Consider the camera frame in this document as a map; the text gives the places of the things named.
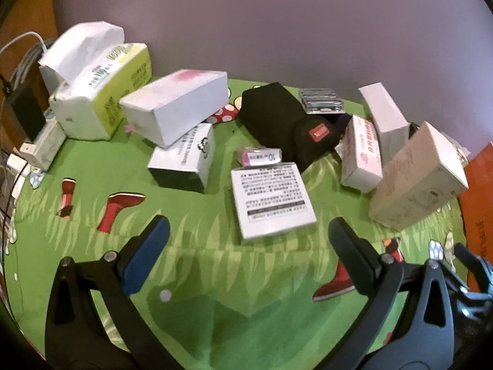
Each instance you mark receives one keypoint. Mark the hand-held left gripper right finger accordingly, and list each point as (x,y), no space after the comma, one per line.
(348,250)

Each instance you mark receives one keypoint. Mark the green mushroom print mat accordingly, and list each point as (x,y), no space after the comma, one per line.
(200,269)

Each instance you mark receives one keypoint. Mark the beige cardboard box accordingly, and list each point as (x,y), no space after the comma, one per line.
(412,177)

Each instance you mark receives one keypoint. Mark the plain white long box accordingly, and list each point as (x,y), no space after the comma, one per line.
(385,119)

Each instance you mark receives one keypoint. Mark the black pouch with red label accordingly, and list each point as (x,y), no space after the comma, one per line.
(281,115)

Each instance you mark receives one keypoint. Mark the white charger plug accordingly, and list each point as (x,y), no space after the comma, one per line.
(17,162)

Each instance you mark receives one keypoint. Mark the black power adapter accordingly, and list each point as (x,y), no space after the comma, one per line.
(23,111)

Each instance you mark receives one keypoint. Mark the white box with pink print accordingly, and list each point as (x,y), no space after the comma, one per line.
(173,104)

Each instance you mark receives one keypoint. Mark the white text box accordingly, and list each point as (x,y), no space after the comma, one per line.
(269,196)

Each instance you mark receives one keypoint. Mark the white box with red print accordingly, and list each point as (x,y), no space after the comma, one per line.
(360,154)

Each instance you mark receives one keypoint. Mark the silver blister pack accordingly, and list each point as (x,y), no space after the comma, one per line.
(319,100)

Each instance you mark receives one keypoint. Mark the black and white small box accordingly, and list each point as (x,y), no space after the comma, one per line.
(185,154)

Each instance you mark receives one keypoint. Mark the brown wooden panel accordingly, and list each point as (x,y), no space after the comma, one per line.
(34,4)

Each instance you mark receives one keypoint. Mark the orange storage box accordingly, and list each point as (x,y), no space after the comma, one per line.
(479,208)

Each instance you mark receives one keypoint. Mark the small pink label box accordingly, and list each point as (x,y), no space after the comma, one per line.
(262,157)

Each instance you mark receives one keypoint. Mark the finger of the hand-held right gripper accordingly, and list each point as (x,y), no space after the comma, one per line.
(475,262)

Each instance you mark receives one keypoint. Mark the white power strip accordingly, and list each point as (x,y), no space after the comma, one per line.
(46,142)

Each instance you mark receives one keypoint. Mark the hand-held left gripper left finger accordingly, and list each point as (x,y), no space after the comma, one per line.
(142,254)

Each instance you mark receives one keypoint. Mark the yellow-green tissue pack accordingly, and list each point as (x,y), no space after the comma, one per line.
(100,92)

